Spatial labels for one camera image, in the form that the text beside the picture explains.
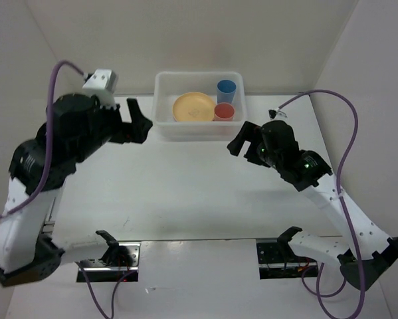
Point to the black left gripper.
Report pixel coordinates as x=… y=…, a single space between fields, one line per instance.
x=135 y=131

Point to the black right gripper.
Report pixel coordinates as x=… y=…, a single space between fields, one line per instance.
x=251 y=132

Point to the red plastic cup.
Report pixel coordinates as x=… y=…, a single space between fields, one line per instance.
x=224 y=112

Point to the blue plastic cup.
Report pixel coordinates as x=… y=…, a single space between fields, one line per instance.
x=226 y=90

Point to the yellow plastic plate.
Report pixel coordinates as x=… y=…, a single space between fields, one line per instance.
x=193 y=107

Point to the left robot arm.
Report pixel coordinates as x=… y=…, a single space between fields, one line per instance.
x=27 y=252

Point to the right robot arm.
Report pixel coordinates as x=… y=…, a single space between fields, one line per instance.
x=365 y=252

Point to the white plastic bin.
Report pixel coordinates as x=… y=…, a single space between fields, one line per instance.
x=171 y=85

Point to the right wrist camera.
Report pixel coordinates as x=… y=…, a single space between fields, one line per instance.
x=277 y=114

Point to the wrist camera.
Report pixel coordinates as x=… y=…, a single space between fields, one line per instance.
x=102 y=84
x=277 y=114

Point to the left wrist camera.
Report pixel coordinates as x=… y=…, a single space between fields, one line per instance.
x=102 y=84

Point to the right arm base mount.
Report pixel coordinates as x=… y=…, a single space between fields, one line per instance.
x=272 y=264

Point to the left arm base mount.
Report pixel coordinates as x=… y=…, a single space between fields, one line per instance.
x=113 y=268

